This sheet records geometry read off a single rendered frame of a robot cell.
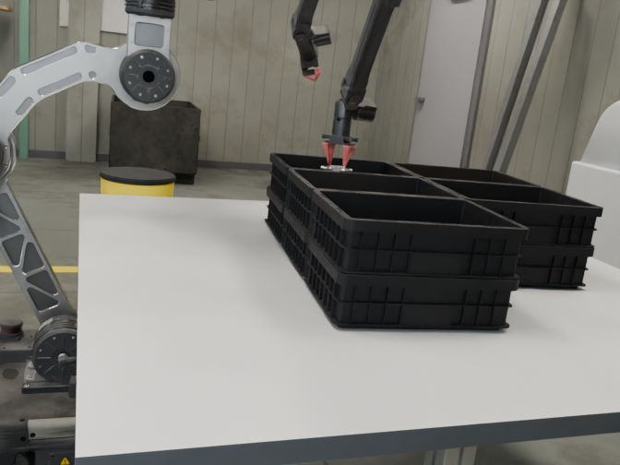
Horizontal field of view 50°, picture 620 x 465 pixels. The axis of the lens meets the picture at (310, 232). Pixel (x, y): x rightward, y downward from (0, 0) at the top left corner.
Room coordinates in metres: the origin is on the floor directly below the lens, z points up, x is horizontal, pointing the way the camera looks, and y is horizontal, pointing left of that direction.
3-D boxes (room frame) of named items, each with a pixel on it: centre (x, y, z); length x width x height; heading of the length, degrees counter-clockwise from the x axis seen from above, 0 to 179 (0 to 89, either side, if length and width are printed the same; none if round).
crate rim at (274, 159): (2.01, -0.07, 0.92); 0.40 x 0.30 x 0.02; 104
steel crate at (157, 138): (6.61, 1.67, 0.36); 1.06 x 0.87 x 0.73; 20
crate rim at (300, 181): (1.72, -0.15, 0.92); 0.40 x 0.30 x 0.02; 104
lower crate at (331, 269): (1.43, -0.22, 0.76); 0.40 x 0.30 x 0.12; 104
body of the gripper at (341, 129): (2.09, -0.06, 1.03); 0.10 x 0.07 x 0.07; 67
